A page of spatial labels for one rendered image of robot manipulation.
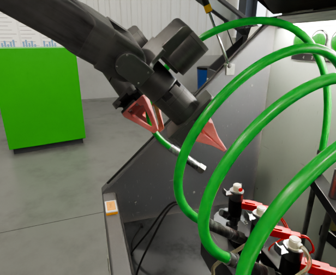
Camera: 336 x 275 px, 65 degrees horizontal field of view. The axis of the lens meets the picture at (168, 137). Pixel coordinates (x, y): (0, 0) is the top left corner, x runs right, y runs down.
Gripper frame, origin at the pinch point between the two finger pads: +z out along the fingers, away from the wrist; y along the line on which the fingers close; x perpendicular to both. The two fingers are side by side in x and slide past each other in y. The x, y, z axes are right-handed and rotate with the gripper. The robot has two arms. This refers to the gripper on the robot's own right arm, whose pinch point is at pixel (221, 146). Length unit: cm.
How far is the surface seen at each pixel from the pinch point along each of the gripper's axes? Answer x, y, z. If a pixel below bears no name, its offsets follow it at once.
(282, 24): 7.3, 23.0, -6.8
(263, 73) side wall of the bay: 38.0, 20.5, 8.7
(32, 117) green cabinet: 280, -177, -73
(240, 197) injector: -0.3, -4.6, 10.9
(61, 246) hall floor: 105, -144, 25
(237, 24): 8.3, 17.3, -12.6
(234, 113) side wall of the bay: 35.5, 5.9, 10.8
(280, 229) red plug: -8.4, -2.0, 15.0
